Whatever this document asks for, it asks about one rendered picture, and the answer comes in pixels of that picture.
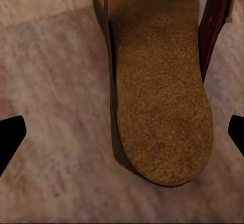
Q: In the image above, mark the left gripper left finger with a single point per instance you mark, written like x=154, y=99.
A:
x=12, y=132

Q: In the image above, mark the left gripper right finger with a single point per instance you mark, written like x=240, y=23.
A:
x=236, y=131

